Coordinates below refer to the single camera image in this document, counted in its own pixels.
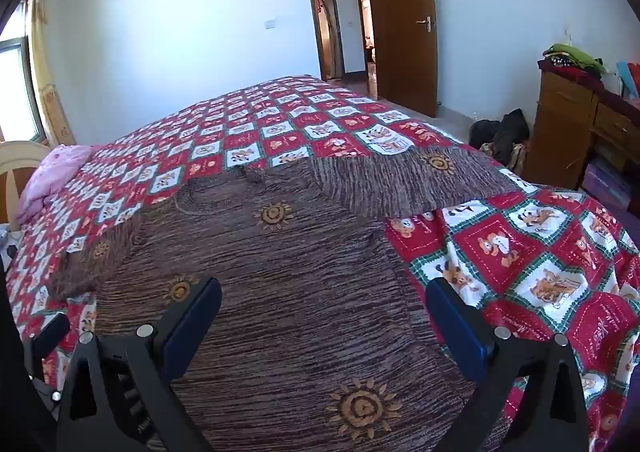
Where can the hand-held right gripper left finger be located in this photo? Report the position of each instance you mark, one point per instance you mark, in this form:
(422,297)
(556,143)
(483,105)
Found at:
(192,327)

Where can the dark red patterned cloth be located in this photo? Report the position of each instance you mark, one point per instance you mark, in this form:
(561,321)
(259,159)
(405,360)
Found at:
(565,69)

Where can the yellow curtain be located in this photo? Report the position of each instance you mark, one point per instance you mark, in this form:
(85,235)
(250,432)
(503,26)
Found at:
(55,117)

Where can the purple storage box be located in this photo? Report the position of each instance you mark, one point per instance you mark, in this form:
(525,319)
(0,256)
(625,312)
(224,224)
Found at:
(607,184)

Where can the black bag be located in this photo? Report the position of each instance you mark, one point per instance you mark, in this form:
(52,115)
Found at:
(484,134)

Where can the green folded cloth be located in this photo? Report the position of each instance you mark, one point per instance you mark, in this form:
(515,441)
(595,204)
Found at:
(575,54)

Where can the wooden cabinet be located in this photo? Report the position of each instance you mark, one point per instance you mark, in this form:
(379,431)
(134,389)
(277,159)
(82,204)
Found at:
(560,122)

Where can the brown wooden door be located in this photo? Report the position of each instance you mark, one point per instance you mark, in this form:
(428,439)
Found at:
(400,42)

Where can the beige wooden headboard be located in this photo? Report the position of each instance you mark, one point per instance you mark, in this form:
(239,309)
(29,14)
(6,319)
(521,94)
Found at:
(20,157)

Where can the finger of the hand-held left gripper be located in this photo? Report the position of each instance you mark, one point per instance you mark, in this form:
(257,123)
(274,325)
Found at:
(50,337)

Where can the white light switch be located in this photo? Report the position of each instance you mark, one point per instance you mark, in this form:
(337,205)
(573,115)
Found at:
(270,23)

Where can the red printed checkered blanket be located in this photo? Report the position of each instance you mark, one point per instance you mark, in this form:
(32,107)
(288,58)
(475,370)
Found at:
(250,127)

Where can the pink pillow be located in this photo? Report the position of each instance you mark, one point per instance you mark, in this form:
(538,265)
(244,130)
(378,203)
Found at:
(55,172)

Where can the brown knitted sweater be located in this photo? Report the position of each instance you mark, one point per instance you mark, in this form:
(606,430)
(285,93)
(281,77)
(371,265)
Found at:
(300,257)

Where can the purple cloth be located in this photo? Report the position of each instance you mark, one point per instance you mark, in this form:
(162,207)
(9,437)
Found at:
(627,432)

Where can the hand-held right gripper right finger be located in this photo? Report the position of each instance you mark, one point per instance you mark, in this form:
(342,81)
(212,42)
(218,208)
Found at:
(457,332)

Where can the light blue object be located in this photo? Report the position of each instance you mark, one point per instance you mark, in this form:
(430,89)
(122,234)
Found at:
(627,79)

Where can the window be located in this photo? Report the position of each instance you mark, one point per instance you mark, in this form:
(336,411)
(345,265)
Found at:
(15,82)

